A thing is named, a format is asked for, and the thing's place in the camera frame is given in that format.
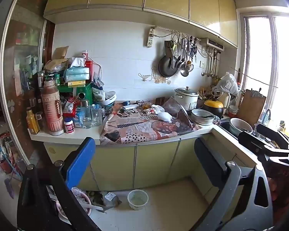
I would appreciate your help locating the sink faucet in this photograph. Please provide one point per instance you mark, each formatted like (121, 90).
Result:
(267, 115)

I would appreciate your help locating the dark brown slatted box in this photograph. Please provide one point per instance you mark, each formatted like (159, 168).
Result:
(159, 100)

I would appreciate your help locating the glass jar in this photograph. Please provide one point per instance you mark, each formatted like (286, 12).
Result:
(86, 115)

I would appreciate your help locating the clear plastic bag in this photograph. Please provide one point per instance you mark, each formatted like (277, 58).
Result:
(174, 107)

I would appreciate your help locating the row of hanging utensils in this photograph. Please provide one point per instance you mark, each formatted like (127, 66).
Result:
(186, 53)

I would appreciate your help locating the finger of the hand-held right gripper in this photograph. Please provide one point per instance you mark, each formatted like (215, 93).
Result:
(272, 132)
(257, 142)

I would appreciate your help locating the yellow oil bottle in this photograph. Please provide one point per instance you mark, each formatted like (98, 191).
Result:
(32, 122)

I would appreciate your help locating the pink bowl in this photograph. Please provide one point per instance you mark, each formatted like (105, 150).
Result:
(73, 207)

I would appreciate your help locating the wooden cutting board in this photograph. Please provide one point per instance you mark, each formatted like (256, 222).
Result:
(251, 108)

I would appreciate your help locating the yellow lower cabinets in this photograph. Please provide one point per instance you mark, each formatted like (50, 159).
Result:
(156, 163)

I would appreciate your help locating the white serving dish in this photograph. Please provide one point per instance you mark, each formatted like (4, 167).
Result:
(110, 98)

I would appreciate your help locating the white rice cooker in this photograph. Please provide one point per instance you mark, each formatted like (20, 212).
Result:
(186, 99)

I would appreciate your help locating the grey foil packet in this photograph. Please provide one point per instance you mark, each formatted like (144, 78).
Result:
(110, 198)

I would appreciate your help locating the newspaper print table cover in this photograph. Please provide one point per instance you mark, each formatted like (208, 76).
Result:
(139, 127)

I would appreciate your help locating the glass mug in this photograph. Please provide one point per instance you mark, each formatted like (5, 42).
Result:
(96, 115)

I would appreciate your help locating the white pill bottle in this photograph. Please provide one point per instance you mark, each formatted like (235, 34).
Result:
(69, 125)

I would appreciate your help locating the metal wall pipes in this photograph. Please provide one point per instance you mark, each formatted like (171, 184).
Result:
(212, 63)

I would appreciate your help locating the yellow and black pot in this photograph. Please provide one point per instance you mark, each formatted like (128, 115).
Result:
(213, 106)

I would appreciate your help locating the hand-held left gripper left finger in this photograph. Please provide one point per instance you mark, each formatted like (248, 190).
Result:
(80, 161)

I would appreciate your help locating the red snack packet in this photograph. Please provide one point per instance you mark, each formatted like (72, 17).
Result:
(69, 107)

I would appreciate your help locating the light blue carton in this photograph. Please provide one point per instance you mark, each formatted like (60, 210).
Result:
(78, 119)

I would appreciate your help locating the white plastic tub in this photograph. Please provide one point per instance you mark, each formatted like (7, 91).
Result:
(137, 199)

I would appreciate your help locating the black hanging wok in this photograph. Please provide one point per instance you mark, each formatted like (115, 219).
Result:
(167, 67)

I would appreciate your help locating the tissue pack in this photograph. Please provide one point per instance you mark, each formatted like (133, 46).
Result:
(77, 73)

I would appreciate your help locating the green box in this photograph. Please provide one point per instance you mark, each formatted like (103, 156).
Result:
(74, 91)

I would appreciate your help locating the red tin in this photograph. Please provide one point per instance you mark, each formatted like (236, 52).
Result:
(88, 69)

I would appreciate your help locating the white wall-mounted appliance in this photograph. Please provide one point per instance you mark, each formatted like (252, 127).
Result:
(212, 44)

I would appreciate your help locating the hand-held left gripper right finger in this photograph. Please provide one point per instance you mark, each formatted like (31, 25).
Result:
(206, 154)

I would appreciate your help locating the small crumpled white bag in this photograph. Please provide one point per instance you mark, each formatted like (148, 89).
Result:
(165, 117)

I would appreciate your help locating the window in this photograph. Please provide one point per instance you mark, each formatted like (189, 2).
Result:
(260, 60)

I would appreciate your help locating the pink thermos flask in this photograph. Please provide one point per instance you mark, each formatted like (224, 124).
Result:
(51, 110)

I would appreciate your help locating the glass sliding door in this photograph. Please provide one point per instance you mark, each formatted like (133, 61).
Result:
(21, 53)

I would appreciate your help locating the white plastic bag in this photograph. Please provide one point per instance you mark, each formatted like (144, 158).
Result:
(227, 83)

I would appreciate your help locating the white power strip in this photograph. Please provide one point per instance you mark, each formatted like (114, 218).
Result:
(150, 38)

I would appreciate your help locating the white bowl with green rim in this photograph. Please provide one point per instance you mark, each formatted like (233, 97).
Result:
(240, 126)

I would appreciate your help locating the brown paper bag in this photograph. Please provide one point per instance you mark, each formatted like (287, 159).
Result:
(56, 57)

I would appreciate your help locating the metal basin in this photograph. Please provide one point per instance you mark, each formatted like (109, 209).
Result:
(202, 116)

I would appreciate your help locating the crumpled white tissue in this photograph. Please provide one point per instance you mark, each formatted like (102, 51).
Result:
(155, 109)

